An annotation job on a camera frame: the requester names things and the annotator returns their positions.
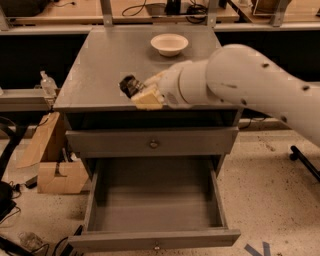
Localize crumpled clear plastic bottle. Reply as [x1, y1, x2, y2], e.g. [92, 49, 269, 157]
[18, 232, 44, 251]

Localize black chair leg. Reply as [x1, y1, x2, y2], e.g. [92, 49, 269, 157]
[289, 145, 320, 182]

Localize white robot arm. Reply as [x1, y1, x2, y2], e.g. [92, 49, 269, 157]
[131, 44, 320, 146]

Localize grey drawer cabinet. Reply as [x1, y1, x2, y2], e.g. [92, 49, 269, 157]
[54, 25, 242, 173]

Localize black equipment at left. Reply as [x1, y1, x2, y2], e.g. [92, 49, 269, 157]
[0, 115, 29, 221]

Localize closed grey upper drawer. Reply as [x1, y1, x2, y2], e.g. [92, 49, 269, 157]
[66, 127, 238, 158]

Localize brown cardboard box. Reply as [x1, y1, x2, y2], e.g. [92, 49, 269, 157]
[37, 161, 88, 194]

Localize black cables on shelf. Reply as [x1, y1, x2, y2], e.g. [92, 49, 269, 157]
[121, 0, 211, 25]

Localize clear sanitizer bottle left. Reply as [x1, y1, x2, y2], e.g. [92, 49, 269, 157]
[40, 71, 58, 97]

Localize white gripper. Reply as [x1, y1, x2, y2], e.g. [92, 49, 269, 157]
[131, 61, 191, 110]

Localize open grey middle drawer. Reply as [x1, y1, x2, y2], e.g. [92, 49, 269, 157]
[68, 156, 241, 252]

